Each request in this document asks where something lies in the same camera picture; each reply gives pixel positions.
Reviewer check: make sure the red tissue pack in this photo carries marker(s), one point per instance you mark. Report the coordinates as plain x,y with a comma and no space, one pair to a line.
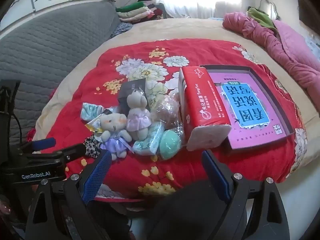
200,97

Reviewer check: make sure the teddy bear purple dress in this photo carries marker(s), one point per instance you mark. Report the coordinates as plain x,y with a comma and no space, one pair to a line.
112,122

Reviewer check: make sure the green white tissue packet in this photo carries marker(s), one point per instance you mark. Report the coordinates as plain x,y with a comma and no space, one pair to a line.
90,111
147,142

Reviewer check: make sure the pink quilt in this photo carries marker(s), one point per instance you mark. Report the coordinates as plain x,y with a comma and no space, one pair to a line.
287,45

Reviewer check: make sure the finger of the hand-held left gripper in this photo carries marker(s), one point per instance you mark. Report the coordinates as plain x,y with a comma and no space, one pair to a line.
43,143
73,151

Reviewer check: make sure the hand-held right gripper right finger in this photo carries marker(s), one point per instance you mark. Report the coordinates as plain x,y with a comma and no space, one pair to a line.
215,178

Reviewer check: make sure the brown plush in plastic bag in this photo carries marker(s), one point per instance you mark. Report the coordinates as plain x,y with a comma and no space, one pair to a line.
165,112

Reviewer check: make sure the dark floral cloth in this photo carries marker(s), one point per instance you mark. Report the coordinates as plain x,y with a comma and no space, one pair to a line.
122,29

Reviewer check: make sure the beige bed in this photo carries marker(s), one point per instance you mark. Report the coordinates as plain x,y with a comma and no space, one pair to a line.
175,30

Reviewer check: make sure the grey tray box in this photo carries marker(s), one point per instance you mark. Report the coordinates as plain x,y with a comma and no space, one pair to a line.
271,97

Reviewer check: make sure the cloud shaped wall mirror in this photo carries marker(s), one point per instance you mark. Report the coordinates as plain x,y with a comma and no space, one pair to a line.
267,6

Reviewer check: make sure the yellow white snack packet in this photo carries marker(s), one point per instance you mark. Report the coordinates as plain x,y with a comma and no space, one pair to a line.
93,126

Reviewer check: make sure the green cloth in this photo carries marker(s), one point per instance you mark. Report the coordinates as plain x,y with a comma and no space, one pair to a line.
261,17

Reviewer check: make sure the leopard print scarf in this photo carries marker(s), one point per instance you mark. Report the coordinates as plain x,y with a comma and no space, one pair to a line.
91,147

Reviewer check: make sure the dark small box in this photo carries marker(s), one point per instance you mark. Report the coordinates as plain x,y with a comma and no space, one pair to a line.
132,87

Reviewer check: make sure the stack of folded clothes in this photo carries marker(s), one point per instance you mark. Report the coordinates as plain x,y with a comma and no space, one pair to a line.
136,12

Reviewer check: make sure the teddy bear pink dress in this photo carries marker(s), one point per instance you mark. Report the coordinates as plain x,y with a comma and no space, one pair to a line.
138,122

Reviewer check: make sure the green egg sponge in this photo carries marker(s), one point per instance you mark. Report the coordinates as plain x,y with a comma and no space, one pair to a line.
170,143

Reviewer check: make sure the pink book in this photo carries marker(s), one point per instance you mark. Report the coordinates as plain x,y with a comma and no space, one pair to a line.
252,135

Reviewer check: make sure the red floral blanket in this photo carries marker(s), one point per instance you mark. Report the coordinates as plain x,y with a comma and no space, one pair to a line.
200,55

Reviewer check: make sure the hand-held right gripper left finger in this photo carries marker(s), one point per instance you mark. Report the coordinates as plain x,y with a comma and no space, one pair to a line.
98,176

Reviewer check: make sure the person's dark clothing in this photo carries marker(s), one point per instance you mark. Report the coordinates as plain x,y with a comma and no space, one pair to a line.
187,217

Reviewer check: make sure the grey quilted cover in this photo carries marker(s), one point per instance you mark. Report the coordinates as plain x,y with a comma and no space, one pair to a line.
50,42

